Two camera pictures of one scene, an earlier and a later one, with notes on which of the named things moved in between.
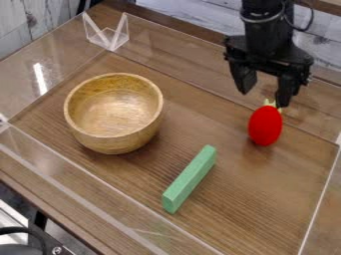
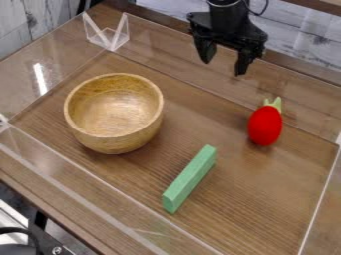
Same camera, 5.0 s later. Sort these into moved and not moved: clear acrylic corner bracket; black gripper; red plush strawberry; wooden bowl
Moved: black gripper
Not moved: wooden bowl; red plush strawberry; clear acrylic corner bracket
